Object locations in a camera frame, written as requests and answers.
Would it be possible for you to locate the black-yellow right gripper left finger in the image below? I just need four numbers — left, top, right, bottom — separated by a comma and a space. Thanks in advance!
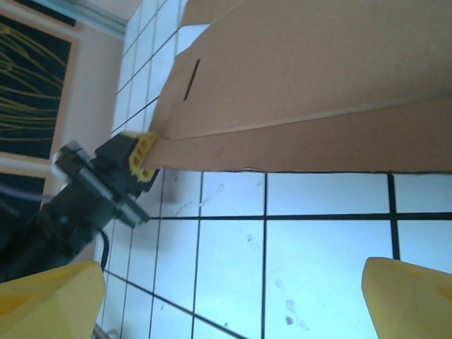
0, 260, 107, 339

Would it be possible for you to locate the black-yellow right gripper right finger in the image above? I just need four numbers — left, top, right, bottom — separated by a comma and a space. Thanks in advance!
362, 256, 452, 339

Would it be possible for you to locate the brown cardboard box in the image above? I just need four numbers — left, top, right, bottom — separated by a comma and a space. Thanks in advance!
146, 0, 452, 174

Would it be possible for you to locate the thin black left gripper cable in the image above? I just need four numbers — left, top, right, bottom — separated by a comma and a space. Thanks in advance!
98, 228, 110, 273

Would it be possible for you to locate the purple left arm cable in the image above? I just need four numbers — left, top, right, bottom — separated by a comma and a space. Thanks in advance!
0, 183, 54, 203

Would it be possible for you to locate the aluminium corner post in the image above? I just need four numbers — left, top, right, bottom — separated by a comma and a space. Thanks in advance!
72, 0, 129, 38

